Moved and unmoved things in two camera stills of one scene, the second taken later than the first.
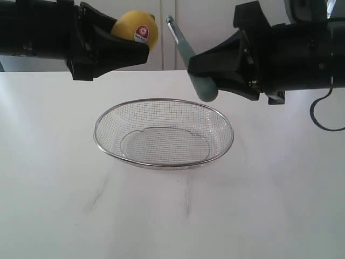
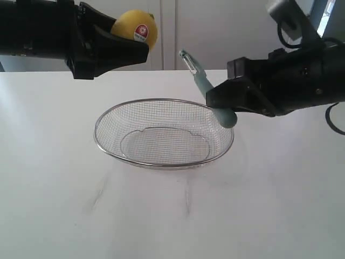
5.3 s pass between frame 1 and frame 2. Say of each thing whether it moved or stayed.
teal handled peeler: moved
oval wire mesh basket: stayed
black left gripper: stayed
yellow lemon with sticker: stayed
